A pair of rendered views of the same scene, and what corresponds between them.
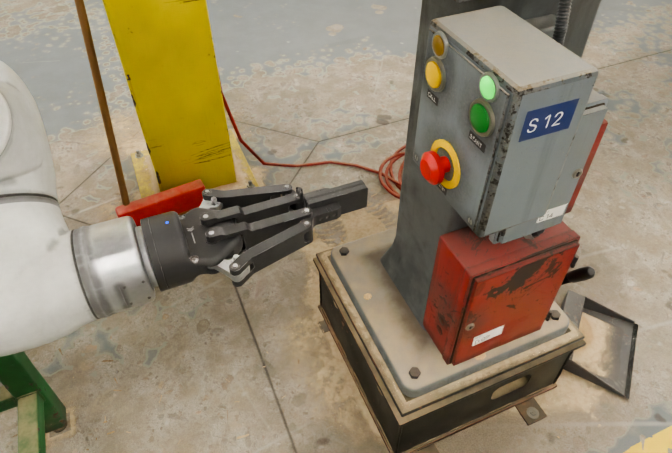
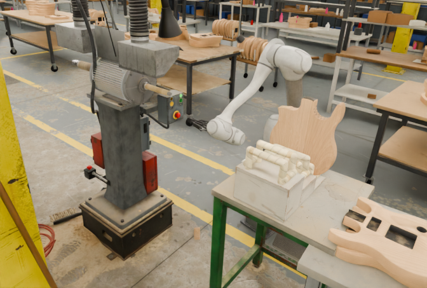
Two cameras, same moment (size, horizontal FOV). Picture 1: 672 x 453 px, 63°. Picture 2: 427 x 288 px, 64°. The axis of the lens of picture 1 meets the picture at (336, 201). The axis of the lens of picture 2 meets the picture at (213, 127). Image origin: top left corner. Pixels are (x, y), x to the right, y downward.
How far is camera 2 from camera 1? 2.38 m
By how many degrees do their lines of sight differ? 92
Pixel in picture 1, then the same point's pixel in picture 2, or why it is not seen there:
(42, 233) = not seen: hidden behind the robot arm
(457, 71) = (175, 98)
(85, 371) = not seen: outside the picture
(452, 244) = (147, 159)
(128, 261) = not seen: hidden behind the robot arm
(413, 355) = (156, 196)
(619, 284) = (86, 192)
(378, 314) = (145, 206)
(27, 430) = (227, 278)
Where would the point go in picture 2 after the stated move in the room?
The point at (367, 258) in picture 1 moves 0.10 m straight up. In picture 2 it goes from (124, 213) to (123, 201)
